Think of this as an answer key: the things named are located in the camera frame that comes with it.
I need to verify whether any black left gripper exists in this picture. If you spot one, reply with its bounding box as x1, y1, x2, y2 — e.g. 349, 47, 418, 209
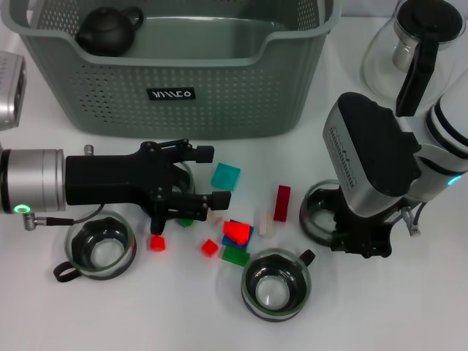
64, 137, 233, 223

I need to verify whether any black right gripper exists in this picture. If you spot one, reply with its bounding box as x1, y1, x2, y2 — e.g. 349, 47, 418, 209
330, 188, 393, 260

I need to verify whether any glass teacup with black handle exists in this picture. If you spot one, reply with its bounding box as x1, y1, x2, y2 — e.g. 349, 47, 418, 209
53, 210, 137, 283
299, 180, 352, 250
144, 160, 197, 235
240, 248, 316, 325

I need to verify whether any grey-green perforated storage bin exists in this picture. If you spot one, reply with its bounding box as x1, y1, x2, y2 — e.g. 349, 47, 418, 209
0, 0, 343, 140

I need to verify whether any teal square building brick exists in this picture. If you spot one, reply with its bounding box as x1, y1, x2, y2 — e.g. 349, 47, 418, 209
211, 162, 241, 193

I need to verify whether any red sloped building brick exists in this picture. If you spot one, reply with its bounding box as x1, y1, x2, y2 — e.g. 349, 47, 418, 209
222, 220, 252, 246

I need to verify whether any blue building brick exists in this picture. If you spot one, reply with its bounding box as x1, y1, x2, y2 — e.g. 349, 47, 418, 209
222, 219, 254, 252

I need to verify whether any pale pink building brick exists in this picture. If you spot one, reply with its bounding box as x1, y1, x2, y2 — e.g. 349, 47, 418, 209
254, 208, 274, 238

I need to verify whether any dark red long brick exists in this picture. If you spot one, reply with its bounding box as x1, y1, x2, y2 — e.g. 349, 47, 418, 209
273, 185, 292, 223

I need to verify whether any green flat building brick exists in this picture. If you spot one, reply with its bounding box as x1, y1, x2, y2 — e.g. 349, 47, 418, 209
221, 245, 252, 268

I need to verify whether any black clay teapot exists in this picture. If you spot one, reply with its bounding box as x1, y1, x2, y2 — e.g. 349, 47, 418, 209
75, 6, 145, 58

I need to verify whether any right gripper cable with plug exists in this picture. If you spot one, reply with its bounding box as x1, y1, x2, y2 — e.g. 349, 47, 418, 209
400, 203, 428, 237

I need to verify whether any gripper cable with plug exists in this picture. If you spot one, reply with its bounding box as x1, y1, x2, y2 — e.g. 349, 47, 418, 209
400, 203, 428, 237
23, 203, 105, 231

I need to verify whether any left gripper cable with plug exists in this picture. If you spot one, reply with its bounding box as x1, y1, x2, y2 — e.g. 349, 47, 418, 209
23, 203, 105, 231

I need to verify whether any glass carafe with black handle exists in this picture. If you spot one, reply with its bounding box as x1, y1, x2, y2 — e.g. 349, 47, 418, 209
361, 0, 464, 118

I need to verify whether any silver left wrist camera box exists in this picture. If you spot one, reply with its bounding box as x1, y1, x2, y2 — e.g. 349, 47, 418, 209
0, 50, 27, 131

